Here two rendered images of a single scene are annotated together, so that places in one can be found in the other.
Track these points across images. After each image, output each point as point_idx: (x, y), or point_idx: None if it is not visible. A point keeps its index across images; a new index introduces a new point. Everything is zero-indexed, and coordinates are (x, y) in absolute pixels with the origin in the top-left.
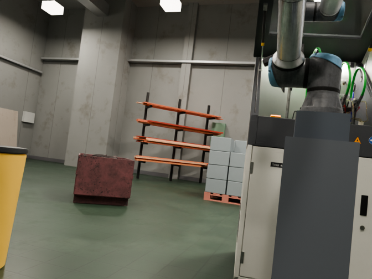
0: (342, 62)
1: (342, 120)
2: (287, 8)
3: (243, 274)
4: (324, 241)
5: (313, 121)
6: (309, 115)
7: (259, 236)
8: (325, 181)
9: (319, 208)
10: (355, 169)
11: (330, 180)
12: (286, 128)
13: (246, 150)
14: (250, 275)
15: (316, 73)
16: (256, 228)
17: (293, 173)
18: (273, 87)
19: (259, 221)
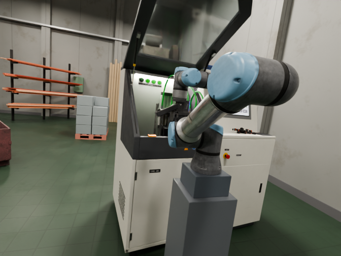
0: (189, 87)
1: (226, 181)
2: (216, 114)
3: (132, 246)
4: None
5: (207, 184)
6: (205, 180)
7: (142, 220)
8: (214, 229)
9: (210, 248)
10: (233, 217)
11: (217, 228)
12: (160, 144)
13: (125, 151)
14: (136, 245)
15: (209, 142)
16: (139, 216)
17: (194, 229)
18: (139, 94)
19: (142, 211)
